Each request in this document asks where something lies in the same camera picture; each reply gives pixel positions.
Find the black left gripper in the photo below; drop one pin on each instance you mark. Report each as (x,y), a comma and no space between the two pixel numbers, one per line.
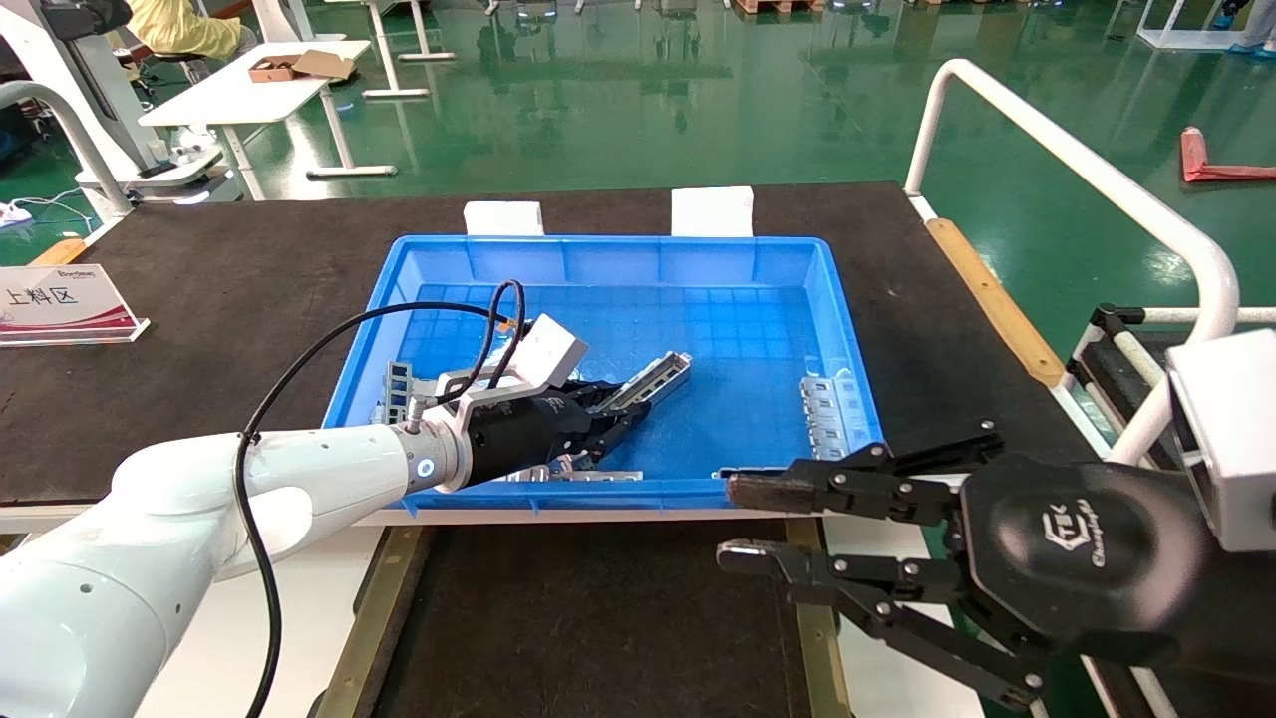
(523,434)

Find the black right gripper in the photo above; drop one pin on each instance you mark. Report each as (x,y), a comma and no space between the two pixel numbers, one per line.
(1087,548)

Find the long grey metal bracket part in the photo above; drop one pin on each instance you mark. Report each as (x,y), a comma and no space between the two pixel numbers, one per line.
(663,374)

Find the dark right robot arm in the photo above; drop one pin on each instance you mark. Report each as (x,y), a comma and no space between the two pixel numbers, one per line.
(1246,628)

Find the long thin grey metal part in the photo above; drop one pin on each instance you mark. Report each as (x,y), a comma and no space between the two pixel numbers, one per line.
(588,476)

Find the grey metal part with tabs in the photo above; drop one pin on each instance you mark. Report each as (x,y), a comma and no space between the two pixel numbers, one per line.
(827,414)

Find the blue plastic bin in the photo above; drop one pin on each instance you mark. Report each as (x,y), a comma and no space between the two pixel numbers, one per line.
(698,299)

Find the small white foam block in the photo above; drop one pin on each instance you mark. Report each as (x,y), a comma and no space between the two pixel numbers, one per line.
(503,219)

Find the white paper label right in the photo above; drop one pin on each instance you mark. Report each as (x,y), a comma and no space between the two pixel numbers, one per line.
(712,211)

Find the long wooden edge strip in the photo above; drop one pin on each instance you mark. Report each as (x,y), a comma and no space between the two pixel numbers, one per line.
(997,304)

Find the black table mat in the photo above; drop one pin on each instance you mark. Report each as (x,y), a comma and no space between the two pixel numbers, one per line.
(249,299)

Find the open cardboard box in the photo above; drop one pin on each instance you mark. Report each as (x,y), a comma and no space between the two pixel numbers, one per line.
(299,67)

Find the white background table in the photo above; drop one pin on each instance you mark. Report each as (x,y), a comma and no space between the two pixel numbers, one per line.
(239,95)

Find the red object on floor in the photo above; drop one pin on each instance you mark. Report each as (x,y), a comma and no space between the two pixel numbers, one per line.
(1211,170)

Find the acrylic sign with red print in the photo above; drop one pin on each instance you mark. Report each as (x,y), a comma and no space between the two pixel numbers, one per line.
(60,304)

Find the short wooden edge strip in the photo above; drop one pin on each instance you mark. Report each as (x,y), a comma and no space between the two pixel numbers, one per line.
(58,252)

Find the person in yellow coat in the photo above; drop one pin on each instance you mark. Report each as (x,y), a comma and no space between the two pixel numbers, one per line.
(184,25)

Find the white power strip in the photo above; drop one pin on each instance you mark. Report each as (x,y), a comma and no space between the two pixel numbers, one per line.
(15,213)

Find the white robot stand with base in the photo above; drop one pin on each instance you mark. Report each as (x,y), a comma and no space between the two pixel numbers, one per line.
(80,70)

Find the person with blue shoe covers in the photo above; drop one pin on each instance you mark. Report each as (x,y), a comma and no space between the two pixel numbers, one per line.
(1258,30)

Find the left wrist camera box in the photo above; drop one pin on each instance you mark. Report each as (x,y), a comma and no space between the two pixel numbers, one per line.
(546,351)

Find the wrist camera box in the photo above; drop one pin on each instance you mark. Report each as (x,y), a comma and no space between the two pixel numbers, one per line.
(546,351)
(1231,429)

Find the black roller frame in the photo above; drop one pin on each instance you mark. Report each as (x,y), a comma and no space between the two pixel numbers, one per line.
(1107,359)

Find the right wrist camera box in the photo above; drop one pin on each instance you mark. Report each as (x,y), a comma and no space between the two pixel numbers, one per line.
(1231,429)

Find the white table frame legs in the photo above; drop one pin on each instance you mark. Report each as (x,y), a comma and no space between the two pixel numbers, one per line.
(399,50)

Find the white tubular guard rail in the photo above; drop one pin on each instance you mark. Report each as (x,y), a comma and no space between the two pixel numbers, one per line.
(1097,175)

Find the white floor frame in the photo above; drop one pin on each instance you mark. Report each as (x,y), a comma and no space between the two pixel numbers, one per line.
(1181,38)

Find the grey curved tube rail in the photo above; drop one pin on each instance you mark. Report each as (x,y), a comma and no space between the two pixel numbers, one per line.
(70,130)

